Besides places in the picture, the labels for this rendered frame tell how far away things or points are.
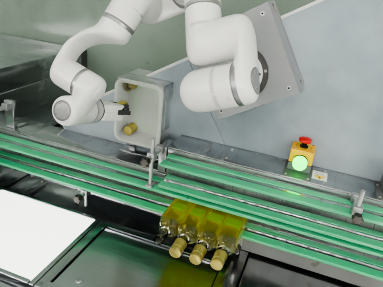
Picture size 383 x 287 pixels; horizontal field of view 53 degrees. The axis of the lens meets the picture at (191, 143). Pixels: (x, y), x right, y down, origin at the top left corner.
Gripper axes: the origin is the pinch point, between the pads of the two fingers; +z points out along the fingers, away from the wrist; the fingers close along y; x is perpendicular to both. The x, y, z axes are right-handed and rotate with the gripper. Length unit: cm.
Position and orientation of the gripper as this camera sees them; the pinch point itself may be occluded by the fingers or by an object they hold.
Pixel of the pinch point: (118, 108)
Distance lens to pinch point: 123.3
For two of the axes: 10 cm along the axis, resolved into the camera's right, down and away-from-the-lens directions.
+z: 3.0, -1.1, 9.5
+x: 1.9, -9.7, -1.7
